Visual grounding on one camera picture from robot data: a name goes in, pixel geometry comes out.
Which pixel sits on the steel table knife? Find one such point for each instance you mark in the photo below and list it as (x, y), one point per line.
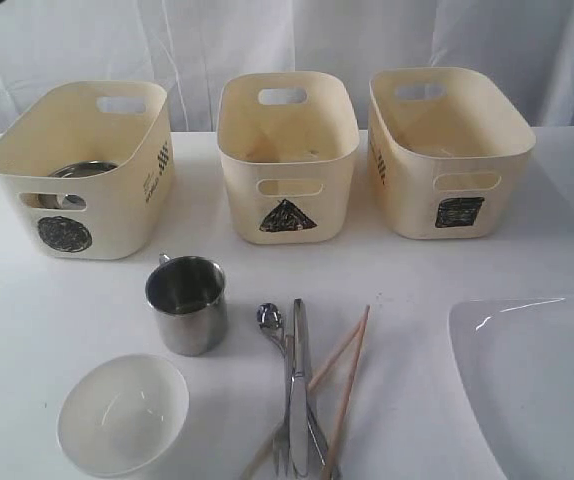
(298, 430)

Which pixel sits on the steel mug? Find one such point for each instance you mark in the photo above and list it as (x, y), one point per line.
(187, 294)

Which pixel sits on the white plastic bowl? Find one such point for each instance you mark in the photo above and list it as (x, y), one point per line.
(124, 419)

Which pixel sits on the steel bowl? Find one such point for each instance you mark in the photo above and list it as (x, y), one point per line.
(77, 170)

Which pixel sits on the white square plate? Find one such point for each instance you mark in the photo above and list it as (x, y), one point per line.
(515, 359)

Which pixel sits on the wooden chopstick right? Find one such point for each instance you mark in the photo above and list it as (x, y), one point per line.
(334, 443)

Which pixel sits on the cream bin with square mark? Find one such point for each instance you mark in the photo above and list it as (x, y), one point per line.
(446, 150)

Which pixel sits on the steel fork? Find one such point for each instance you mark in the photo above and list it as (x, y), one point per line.
(281, 445)

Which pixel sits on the steel spoon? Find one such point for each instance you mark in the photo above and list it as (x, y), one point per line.
(272, 327)

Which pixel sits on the cream bin with triangle mark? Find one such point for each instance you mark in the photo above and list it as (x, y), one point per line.
(288, 145)

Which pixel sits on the cream bin with circle mark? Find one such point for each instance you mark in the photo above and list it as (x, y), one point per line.
(122, 122)

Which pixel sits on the white backdrop curtain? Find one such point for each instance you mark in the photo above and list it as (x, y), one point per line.
(192, 48)

